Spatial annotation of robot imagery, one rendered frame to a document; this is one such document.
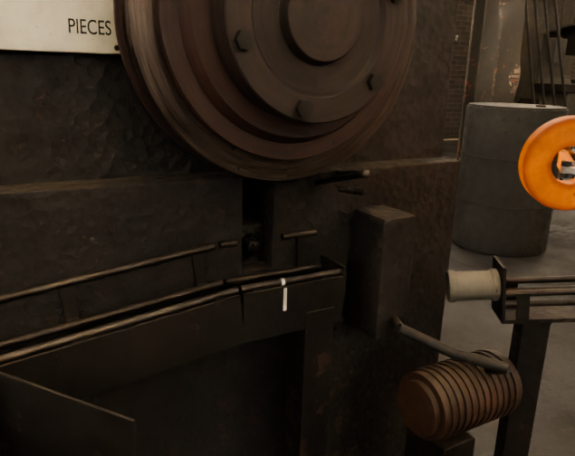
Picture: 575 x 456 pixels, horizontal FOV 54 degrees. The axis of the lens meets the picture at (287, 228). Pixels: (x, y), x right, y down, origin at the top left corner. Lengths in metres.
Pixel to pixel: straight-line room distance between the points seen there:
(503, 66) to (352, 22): 4.31
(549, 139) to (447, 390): 0.45
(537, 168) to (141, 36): 0.66
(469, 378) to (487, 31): 4.41
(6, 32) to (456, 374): 0.90
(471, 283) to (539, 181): 0.21
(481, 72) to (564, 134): 4.27
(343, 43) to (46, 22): 0.41
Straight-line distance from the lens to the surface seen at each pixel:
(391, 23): 0.86
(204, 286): 0.93
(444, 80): 1.26
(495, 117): 3.49
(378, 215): 1.02
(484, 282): 1.08
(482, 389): 1.10
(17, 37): 0.88
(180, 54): 0.77
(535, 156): 1.02
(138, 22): 0.77
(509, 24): 5.10
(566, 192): 1.06
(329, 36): 0.78
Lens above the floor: 1.05
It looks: 16 degrees down
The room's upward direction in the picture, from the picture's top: 2 degrees clockwise
